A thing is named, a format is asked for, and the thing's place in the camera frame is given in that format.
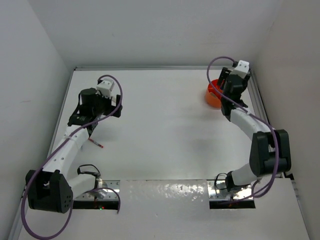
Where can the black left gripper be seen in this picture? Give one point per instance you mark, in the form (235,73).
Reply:
(110,107)

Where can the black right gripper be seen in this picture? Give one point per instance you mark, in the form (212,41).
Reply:
(225,72)

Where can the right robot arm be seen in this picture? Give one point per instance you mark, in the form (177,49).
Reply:
(270,149)

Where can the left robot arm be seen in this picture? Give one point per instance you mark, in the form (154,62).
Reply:
(49,189)

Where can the orange round compartment container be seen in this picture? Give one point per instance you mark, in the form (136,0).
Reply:
(212,97)

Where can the red capped gel pen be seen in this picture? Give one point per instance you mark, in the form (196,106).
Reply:
(96,143)

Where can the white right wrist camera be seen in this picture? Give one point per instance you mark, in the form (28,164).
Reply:
(242,69)

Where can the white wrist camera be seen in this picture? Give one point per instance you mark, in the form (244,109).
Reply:
(242,69)
(105,87)

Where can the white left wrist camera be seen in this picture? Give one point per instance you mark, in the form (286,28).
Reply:
(105,87)

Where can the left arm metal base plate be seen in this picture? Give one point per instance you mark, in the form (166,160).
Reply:
(109,191)

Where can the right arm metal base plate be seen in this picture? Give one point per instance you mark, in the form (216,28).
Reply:
(217,191)

